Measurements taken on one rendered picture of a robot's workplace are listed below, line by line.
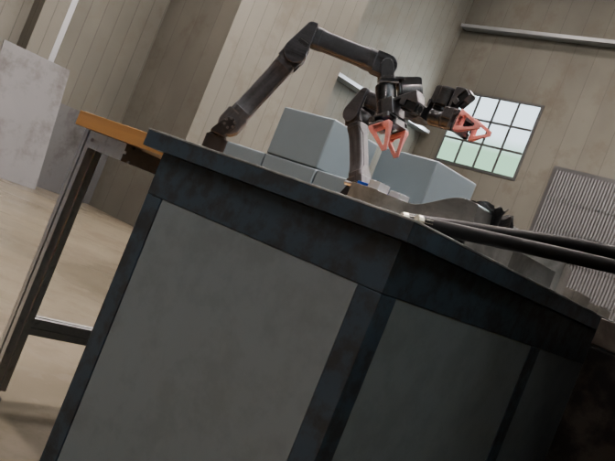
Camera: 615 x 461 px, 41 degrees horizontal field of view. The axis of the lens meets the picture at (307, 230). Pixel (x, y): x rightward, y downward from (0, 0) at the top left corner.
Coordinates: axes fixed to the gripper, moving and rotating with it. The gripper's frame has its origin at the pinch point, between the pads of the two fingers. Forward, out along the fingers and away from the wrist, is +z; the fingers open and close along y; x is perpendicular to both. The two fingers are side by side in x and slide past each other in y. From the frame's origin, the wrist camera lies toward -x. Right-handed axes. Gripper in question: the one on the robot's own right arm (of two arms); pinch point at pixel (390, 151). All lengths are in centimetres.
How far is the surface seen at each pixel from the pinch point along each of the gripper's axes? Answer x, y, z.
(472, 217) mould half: -25.3, -8.1, 27.1
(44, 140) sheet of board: 676, 367, -338
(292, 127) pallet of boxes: 165, 179, -125
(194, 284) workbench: 6, -69, 50
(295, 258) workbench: -18, -68, 49
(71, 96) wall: 684, 408, -417
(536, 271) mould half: -33, 7, 39
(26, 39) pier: 652, 316, -443
